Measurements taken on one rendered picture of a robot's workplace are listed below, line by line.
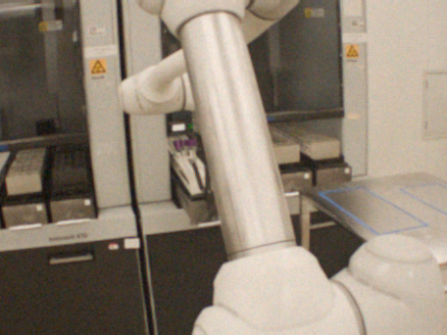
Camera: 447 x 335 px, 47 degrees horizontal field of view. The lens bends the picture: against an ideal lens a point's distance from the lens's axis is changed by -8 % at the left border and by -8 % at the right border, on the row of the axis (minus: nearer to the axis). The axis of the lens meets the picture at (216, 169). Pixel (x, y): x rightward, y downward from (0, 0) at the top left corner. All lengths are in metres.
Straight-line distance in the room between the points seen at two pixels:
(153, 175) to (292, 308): 1.12
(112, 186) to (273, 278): 1.12
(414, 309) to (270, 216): 0.25
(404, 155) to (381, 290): 2.72
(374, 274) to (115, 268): 1.13
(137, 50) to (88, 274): 0.72
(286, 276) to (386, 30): 2.69
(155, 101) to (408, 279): 0.82
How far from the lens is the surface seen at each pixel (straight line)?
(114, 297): 1.81
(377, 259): 0.79
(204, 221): 1.58
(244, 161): 0.77
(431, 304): 0.81
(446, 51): 3.57
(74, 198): 1.69
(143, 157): 1.75
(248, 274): 0.72
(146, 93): 1.37
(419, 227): 1.32
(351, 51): 1.93
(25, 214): 1.70
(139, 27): 1.71
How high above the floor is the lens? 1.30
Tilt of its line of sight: 15 degrees down
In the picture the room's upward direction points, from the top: 3 degrees counter-clockwise
